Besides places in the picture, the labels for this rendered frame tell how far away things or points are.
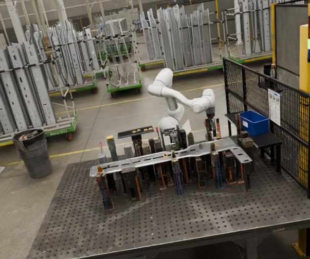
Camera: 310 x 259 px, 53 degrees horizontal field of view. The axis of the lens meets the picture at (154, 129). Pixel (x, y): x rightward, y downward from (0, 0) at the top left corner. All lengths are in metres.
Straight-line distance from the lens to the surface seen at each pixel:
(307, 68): 2.49
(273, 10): 5.46
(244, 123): 3.14
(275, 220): 2.56
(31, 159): 5.34
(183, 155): 2.86
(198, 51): 9.92
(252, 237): 2.59
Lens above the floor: 2.32
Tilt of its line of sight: 22 degrees down
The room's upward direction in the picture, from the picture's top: 10 degrees counter-clockwise
